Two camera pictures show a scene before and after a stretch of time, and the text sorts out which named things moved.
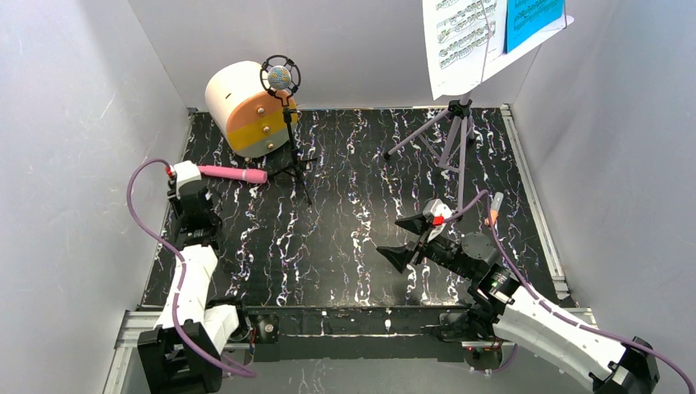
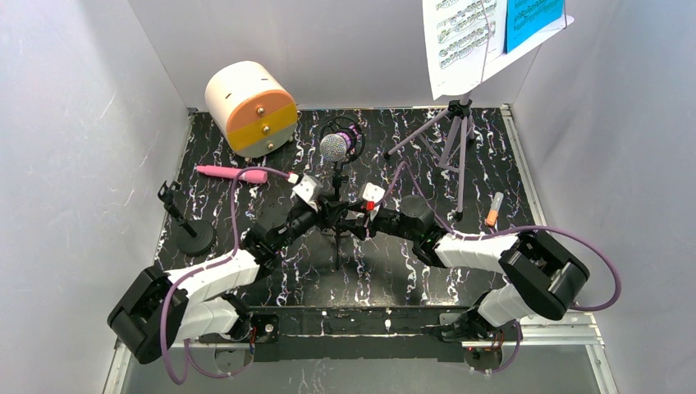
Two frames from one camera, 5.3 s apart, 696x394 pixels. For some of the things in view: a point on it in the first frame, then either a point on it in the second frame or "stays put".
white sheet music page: [462, 37] stays put
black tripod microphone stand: [281, 75] to [353, 130]
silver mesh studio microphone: [279, 77] to [334, 146]
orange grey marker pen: [496, 205] stays put
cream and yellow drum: [252, 117] stays put
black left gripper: [192, 198] to [320, 205]
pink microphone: [253, 176] stays put
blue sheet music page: [526, 17] stays put
